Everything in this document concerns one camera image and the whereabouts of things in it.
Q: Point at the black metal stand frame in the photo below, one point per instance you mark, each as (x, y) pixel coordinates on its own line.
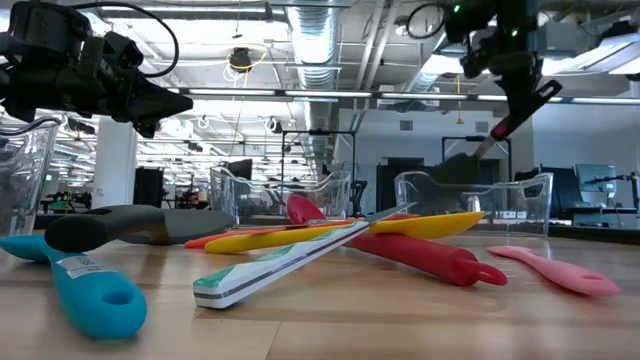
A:
(475, 138)

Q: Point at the white ceiling light panel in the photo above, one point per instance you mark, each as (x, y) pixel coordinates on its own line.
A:
(590, 62)

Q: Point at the yellow silicone spoon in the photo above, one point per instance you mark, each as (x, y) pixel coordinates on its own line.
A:
(440, 225)

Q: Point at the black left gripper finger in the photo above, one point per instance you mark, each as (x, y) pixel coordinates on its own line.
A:
(147, 128)
(155, 102)

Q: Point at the small black monitor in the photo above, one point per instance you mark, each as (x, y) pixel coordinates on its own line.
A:
(240, 169)

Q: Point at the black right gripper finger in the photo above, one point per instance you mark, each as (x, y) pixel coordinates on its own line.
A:
(520, 95)
(547, 94)

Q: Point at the black cabinet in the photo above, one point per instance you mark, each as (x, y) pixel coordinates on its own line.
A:
(148, 187)

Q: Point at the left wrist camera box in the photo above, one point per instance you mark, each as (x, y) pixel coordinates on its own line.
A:
(122, 50)

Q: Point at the red slotted spoon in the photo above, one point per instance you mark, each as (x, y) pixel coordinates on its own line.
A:
(430, 257)

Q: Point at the black aluminium table frame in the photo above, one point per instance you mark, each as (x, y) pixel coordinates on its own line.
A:
(125, 220)

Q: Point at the silver spiral air duct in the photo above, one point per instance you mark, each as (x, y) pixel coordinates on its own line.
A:
(425, 80)
(315, 40)

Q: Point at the long linear ceiling light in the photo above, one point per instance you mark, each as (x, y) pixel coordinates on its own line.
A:
(325, 94)

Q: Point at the clear plastic bin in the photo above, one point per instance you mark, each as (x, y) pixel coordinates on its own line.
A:
(25, 175)
(520, 210)
(320, 200)

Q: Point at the blue silicone spoon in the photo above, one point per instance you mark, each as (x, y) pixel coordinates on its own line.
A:
(95, 300)

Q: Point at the grey computer monitor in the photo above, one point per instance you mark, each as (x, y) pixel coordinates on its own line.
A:
(595, 180)

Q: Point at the orange silicone spatula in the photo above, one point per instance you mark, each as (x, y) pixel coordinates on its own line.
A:
(210, 239)

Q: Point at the pink silicone spatula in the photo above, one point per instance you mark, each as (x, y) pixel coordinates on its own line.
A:
(565, 272)

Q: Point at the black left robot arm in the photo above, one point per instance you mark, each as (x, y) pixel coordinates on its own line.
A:
(40, 30)

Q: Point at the black partition panel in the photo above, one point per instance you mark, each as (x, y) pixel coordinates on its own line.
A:
(390, 190)

